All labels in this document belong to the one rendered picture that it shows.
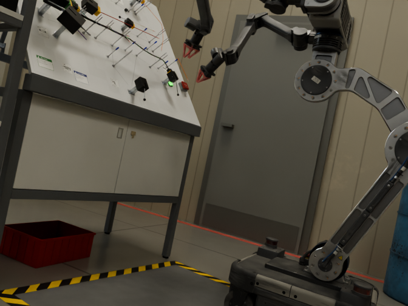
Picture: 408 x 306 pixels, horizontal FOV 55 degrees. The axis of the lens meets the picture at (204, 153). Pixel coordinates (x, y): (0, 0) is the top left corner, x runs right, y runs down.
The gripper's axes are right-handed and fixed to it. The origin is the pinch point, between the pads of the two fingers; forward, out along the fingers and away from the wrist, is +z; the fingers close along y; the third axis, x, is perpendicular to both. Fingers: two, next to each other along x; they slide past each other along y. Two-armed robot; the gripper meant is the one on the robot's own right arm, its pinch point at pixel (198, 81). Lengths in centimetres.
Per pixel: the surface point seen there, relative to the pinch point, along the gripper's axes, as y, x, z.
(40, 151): 89, 8, 44
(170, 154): 4.3, 22.6, 40.4
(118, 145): 46, 13, 39
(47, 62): 86, -18, 18
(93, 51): 53, -29, 16
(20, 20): 102, -25, 6
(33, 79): 96, -10, 20
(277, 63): -165, -23, -17
